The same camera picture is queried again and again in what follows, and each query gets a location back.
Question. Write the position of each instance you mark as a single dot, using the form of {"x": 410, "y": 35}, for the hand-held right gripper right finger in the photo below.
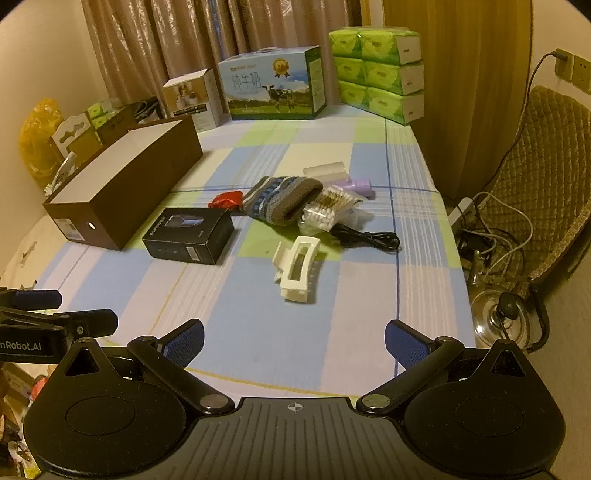
{"x": 405, "y": 344}

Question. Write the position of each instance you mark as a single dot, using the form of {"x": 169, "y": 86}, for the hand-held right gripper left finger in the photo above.
{"x": 187, "y": 342}

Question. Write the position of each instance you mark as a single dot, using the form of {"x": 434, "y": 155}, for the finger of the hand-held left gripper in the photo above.
{"x": 92, "y": 323}
{"x": 39, "y": 299}

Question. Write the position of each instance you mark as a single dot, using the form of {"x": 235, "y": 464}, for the black product box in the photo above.
{"x": 184, "y": 236}

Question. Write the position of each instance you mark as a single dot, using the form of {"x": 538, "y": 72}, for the white hair claw clip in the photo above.
{"x": 295, "y": 291}

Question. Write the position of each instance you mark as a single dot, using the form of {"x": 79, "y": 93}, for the brown shoe box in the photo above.
{"x": 138, "y": 194}

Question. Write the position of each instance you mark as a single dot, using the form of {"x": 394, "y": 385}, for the red wrapper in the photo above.
{"x": 224, "y": 200}

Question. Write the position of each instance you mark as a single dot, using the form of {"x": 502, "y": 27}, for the cotton swab bag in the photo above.
{"x": 323, "y": 213}

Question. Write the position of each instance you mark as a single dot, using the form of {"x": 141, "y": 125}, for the purple bag roll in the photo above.
{"x": 355, "y": 187}

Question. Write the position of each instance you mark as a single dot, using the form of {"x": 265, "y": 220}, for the grey knitted sock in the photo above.
{"x": 277, "y": 199}

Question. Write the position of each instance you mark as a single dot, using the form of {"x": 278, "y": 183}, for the translucent white case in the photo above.
{"x": 323, "y": 170}

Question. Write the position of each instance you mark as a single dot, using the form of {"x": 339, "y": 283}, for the plaid bed sheet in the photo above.
{"x": 323, "y": 323}

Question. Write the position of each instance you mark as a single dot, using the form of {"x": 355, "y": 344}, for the stainless steel kettle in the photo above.
{"x": 494, "y": 318}

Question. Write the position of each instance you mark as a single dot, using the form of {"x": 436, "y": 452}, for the printed white plastic bag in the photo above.
{"x": 62, "y": 173}

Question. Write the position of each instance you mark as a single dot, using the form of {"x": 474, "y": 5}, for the white power strip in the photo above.
{"x": 461, "y": 213}

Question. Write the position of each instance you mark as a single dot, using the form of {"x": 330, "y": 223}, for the cardboard box with hang tab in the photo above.
{"x": 76, "y": 144}

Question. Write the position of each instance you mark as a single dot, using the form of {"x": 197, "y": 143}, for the yellow plastic bag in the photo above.
{"x": 39, "y": 138}

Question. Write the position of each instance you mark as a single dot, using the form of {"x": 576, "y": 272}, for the small green tissue pack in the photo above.
{"x": 99, "y": 110}
{"x": 101, "y": 122}

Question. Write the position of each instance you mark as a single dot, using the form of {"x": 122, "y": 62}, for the brown cardboard box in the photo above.
{"x": 121, "y": 127}

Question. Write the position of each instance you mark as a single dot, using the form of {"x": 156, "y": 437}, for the quilted wicker chair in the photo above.
{"x": 545, "y": 152}

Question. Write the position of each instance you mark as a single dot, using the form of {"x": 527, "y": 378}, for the beige humidifier box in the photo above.
{"x": 189, "y": 102}

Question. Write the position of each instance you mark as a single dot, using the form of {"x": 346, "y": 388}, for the brown wooden wardrobe panel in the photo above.
{"x": 461, "y": 92}

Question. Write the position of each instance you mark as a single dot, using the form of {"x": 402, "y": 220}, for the blue milk carton box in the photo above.
{"x": 272, "y": 87}

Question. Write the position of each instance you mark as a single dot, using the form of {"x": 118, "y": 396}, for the stack of green tissue packs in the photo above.
{"x": 378, "y": 69}

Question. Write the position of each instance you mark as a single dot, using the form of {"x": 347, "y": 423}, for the brown curtain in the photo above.
{"x": 184, "y": 37}

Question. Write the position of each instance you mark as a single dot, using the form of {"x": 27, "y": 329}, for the wall socket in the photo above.
{"x": 575, "y": 69}

